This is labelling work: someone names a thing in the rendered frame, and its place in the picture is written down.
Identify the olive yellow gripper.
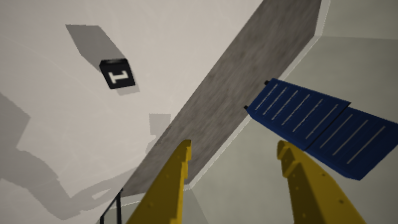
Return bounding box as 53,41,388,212
126,139,366,224

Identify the black number cube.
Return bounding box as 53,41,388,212
99,59,136,89

